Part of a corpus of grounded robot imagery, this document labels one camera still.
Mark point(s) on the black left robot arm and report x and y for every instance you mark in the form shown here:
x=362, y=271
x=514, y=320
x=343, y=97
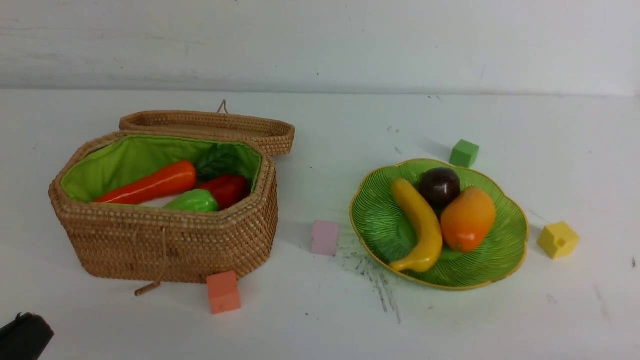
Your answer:
x=25, y=338

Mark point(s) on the yellow plastic banana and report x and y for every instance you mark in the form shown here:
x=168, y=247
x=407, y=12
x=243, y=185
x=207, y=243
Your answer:
x=426, y=225

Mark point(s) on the orange foam cube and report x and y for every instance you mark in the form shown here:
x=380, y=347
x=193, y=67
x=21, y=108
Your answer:
x=223, y=292

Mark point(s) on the white plastic radish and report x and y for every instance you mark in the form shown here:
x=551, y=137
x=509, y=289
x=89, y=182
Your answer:
x=158, y=203

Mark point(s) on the red plastic bell pepper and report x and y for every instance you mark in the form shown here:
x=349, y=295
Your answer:
x=227, y=190

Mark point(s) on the pink foam cube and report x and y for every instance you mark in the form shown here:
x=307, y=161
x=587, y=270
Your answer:
x=324, y=238

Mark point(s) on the orange yellow plastic mango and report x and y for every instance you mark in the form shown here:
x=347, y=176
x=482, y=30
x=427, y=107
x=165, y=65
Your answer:
x=467, y=221

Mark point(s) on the purple plastic mangosteen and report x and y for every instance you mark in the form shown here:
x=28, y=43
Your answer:
x=439, y=187

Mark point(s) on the orange plastic carrot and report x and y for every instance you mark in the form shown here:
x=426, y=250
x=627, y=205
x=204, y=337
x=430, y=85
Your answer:
x=177, y=178

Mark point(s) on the green plastic bitter gourd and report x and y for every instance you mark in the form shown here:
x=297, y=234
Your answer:
x=195, y=200

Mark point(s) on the green leaf-shaped plate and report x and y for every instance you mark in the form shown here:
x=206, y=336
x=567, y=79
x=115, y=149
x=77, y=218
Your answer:
x=387, y=235

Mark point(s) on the green foam cube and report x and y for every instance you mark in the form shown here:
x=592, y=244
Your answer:
x=464, y=154

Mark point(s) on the woven wicker basket green lining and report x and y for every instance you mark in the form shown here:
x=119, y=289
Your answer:
x=143, y=243

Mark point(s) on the yellow foam cube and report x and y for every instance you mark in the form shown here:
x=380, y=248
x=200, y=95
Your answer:
x=558, y=240

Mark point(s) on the woven wicker basket lid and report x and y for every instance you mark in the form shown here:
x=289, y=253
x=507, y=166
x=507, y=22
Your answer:
x=275, y=137

